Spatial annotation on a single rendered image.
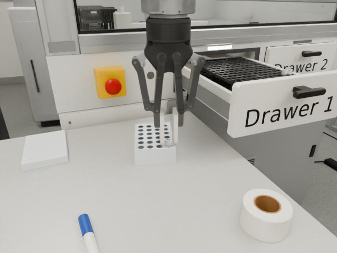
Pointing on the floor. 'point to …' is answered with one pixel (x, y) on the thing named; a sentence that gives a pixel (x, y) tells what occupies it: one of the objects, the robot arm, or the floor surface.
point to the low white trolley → (141, 197)
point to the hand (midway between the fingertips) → (168, 126)
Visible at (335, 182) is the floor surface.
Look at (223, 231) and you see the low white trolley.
